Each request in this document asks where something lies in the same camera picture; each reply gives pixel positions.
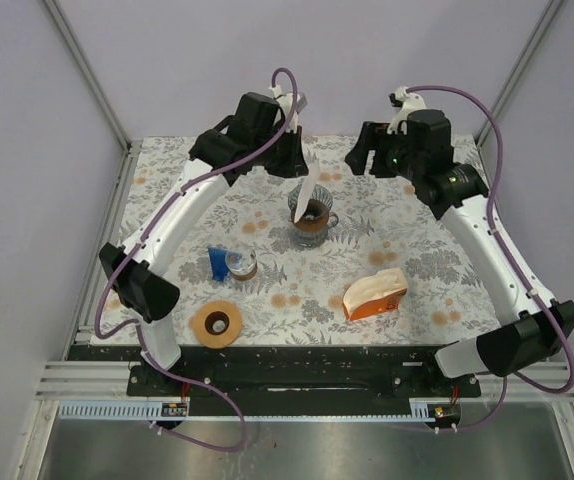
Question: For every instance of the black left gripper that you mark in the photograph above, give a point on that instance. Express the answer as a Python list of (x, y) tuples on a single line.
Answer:
[(296, 166)]

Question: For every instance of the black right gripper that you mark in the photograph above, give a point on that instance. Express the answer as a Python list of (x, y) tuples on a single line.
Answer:
[(356, 157)]

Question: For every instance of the white paper coffee filter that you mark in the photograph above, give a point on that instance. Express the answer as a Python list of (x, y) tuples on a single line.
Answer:
[(307, 187)]

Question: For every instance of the grey glass dripper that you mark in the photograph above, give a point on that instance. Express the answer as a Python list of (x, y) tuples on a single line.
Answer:
[(319, 204)]

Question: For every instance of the grey glass server jug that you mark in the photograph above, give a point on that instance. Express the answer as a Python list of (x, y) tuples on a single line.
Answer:
[(313, 233)]

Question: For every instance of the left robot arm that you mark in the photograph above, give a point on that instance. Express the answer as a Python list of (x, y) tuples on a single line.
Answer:
[(264, 131)]

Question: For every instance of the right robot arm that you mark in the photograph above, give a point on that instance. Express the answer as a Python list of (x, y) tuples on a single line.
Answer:
[(533, 323)]

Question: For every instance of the blue plastic dripper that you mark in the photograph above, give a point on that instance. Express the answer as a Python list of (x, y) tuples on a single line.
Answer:
[(218, 263)]

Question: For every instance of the orange coffee filter box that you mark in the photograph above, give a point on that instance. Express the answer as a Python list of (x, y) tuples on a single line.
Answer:
[(375, 294)]

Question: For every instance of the floral table mat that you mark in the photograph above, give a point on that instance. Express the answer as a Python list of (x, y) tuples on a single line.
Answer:
[(296, 295)]

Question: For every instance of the clear glass carafe wood collar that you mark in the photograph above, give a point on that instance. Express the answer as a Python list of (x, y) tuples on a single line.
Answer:
[(242, 265)]

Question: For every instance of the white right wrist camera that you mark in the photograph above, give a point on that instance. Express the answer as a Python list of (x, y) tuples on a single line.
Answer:
[(405, 103)]

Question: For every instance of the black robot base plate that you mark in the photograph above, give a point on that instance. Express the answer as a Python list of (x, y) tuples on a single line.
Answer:
[(311, 381)]

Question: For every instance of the white slotted cable duct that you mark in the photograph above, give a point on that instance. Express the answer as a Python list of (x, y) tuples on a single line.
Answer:
[(124, 410)]

